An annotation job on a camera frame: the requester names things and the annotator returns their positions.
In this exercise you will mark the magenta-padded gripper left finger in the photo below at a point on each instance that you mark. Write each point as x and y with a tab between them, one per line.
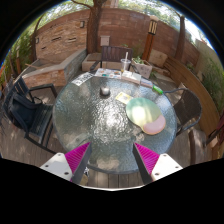
77	158

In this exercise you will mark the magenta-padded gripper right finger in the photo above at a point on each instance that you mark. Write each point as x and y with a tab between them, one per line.
148	158

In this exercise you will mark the black and grey computer mouse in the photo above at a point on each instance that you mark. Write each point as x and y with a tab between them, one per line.
105	91

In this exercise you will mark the green mouse pad, pink rest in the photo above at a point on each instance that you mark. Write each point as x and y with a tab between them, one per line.
143	111

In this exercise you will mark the yellow card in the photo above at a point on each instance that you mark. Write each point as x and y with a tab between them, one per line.
122	97

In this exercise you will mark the dark wicker chair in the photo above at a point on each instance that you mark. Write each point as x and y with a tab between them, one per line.
190	106

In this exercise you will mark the small green box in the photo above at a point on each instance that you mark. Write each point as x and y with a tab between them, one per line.
157	89

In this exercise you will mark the black metal chair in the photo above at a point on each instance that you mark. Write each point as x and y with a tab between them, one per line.
25	111

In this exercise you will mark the small light blue booklet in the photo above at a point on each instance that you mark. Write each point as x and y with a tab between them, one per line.
146	82

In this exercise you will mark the white patterned paper strip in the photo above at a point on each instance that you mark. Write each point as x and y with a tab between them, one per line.
82	79

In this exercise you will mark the white book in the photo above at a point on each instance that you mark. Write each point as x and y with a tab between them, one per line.
131	77

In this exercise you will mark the curved wooden bench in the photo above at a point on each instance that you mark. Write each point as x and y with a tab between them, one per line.
196	90

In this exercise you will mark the white square planter with plant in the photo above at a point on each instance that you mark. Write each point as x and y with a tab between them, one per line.
143	69

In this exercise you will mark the colourful open magazine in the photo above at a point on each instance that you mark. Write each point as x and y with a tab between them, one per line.
106	73

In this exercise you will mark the stone raised bed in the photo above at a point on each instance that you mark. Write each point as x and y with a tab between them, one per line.
50	71

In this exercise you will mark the clear plastic cup with straw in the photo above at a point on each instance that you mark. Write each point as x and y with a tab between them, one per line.
125	65

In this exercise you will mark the beige stone block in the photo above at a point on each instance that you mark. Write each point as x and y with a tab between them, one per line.
158	58

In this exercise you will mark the dark wooden slatted chair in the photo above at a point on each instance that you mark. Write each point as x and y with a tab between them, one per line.
113	53

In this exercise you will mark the slim tree trunk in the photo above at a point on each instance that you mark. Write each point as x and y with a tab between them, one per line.
180	40

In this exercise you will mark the thick forked tree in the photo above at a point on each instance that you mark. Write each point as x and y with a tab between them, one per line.
93	30

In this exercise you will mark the wooden garden lamp post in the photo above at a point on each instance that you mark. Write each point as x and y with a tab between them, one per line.
148	41

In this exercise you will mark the grey wall box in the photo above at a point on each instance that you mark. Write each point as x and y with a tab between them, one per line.
105	40

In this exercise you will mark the small wall light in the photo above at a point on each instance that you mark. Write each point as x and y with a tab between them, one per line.
37	40
82	24

